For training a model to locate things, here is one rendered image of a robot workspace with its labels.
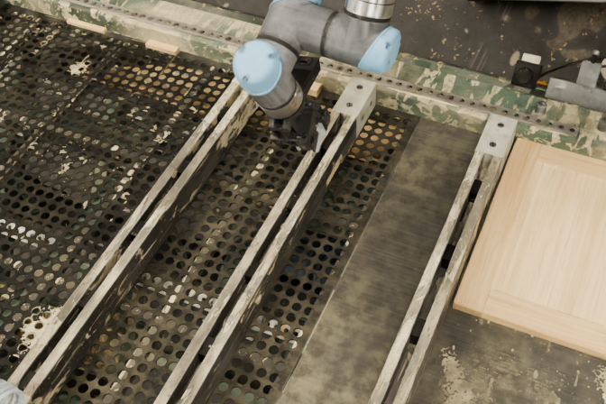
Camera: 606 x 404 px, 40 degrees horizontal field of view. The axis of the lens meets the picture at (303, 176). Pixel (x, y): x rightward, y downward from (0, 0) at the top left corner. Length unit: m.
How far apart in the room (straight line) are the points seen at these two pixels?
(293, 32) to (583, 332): 0.78
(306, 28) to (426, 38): 1.59
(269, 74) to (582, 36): 1.69
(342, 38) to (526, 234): 0.67
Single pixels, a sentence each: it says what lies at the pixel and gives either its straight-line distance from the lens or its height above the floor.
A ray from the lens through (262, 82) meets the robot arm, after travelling 1.28.
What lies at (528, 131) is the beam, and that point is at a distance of 1.93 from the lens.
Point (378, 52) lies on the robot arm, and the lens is 1.28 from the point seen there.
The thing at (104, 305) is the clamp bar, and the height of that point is 1.54.
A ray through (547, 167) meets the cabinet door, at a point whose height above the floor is 0.94.
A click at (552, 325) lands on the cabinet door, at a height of 1.27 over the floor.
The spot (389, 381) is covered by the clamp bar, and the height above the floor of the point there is 1.51.
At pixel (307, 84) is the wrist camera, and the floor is 1.44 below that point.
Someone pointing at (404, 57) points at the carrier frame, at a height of 0.18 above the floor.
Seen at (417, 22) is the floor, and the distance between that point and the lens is 2.89.
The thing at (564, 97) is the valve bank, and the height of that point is 0.74.
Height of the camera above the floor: 2.82
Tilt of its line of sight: 67 degrees down
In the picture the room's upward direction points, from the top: 114 degrees counter-clockwise
